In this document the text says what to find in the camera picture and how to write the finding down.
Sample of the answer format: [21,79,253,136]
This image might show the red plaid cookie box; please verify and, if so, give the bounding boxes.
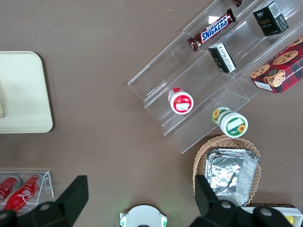
[250,35,303,95]

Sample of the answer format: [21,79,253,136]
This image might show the red lidded snack cup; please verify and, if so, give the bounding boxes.
[168,87,195,115]

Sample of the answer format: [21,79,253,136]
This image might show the white and yellow box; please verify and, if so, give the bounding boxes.
[242,202,303,227]

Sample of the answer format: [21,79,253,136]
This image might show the clear acrylic stepped display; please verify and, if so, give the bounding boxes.
[127,0,303,155]

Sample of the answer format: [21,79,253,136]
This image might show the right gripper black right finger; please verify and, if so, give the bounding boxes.
[189,175,253,227]

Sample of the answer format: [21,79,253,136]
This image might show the Snickers chocolate bar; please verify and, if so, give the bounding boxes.
[187,8,237,52]

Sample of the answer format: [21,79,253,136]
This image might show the black Face carton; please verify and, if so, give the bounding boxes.
[252,0,289,37]

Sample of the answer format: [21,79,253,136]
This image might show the small black carton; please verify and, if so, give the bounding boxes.
[207,42,237,74]

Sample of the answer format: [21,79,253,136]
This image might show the red cola bottle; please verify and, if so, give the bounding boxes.
[0,176,22,204]

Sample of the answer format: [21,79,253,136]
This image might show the aluminium foil container stack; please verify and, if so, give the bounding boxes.
[205,148,260,207]

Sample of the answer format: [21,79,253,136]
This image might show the clear acrylic bottle holder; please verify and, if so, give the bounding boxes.
[0,170,54,211]

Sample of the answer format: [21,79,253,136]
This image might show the light tan wicker basket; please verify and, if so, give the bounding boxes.
[193,134,262,206]

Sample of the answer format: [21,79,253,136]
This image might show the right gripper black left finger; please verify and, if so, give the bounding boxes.
[30,175,89,227]

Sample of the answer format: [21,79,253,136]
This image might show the white round device green lights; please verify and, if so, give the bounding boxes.
[119,204,168,227]

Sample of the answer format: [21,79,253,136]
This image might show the cream plastic tray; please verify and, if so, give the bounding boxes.
[0,51,53,134]

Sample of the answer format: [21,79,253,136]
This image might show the red cola cans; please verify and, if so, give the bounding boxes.
[2,174,45,211]

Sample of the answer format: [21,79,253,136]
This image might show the green sunflower snack cup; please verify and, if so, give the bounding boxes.
[212,106,249,138]

